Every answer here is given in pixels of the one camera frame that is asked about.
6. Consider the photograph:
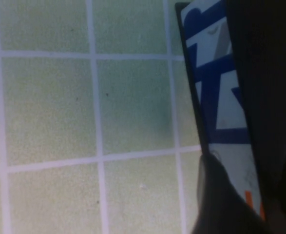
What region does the black glasses case printed front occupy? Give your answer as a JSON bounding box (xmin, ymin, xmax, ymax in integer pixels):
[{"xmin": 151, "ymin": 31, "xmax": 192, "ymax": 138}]
[{"xmin": 175, "ymin": 0, "xmax": 286, "ymax": 221}]

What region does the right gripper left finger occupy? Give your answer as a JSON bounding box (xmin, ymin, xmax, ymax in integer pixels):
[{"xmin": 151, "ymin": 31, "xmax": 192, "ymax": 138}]
[{"xmin": 191, "ymin": 153, "xmax": 273, "ymax": 234}]

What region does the green white-grid tablecloth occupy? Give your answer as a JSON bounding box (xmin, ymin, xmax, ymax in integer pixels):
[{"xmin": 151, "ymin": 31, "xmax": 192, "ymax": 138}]
[{"xmin": 0, "ymin": 0, "xmax": 207, "ymax": 234}]

